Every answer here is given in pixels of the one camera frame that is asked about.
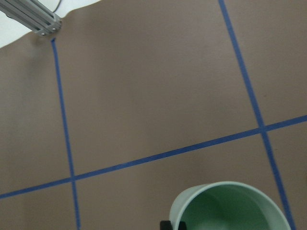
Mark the light green cup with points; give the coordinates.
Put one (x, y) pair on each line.
(226, 206)

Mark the aluminium frame post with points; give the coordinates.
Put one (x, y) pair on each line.
(32, 14)

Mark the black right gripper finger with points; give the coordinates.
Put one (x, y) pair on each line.
(166, 225)

